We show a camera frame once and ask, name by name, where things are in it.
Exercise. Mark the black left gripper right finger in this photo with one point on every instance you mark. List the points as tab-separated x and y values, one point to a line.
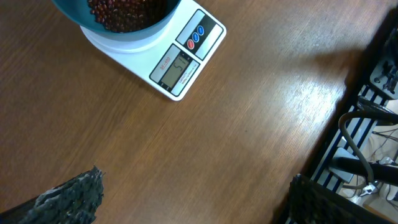
310	202

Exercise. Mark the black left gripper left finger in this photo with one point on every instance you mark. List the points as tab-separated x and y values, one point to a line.
75	201

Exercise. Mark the white digital kitchen scale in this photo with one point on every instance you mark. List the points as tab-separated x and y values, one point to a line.
172	57

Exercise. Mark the teal blue bowl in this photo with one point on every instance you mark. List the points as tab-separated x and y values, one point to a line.
79	12

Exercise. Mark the red beans in bowl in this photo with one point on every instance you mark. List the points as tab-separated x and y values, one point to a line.
122	16

